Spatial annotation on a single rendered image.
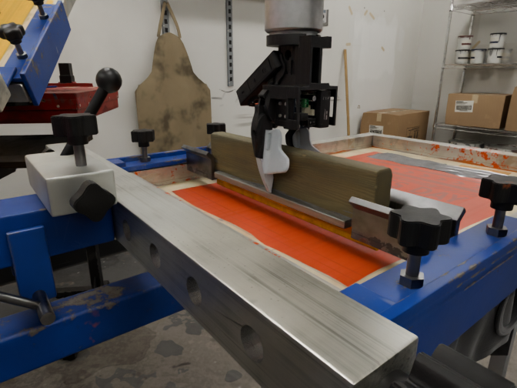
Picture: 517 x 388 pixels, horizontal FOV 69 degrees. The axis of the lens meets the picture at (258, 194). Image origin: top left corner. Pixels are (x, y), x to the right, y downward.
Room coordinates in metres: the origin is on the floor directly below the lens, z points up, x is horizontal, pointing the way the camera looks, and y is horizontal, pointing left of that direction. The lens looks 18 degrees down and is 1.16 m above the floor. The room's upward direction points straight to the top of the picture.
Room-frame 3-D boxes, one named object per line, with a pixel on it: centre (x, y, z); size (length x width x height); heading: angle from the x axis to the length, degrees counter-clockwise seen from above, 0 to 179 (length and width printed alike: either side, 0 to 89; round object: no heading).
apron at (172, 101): (2.56, 0.55, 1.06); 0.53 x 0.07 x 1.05; 128
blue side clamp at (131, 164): (0.76, 0.15, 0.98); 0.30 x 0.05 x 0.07; 128
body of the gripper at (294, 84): (0.53, -0.05, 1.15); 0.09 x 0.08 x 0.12; 38
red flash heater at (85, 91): (1.45, 0.82, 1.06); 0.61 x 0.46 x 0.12; 8
